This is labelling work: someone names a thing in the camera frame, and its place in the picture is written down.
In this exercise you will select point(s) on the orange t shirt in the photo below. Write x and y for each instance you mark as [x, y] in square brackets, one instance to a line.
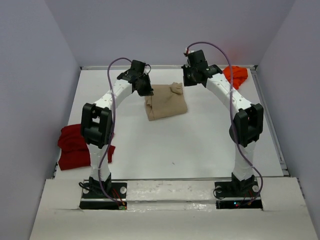
[240, 75]

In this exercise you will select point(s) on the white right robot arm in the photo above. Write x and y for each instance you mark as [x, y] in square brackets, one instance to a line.
[246, 120]

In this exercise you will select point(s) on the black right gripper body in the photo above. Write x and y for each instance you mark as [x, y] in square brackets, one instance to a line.
[189, 79]

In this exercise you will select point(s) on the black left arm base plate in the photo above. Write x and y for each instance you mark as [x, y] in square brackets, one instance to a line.
[95, 199]

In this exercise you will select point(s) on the dark red t shirt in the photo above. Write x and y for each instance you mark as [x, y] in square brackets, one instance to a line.
[74, 150]

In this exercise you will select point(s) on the beige t shirt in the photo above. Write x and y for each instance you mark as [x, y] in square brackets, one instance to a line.
[167, 101]

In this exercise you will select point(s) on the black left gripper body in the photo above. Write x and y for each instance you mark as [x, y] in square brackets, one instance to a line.
[144, 87]

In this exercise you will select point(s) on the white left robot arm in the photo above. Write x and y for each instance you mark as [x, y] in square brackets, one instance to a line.
[98, 119]

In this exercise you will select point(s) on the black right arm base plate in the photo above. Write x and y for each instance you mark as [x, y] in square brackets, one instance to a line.
[228, 199]

